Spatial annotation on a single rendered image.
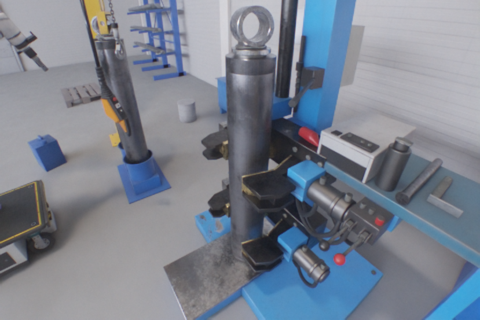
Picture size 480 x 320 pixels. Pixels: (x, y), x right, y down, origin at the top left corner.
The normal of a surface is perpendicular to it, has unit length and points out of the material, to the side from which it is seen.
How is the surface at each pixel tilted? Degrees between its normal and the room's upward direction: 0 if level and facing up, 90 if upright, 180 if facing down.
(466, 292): 90
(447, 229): 0
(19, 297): 0
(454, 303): 90
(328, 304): 0
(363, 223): 90
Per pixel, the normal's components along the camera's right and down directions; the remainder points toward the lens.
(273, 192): 0.00, -0.87
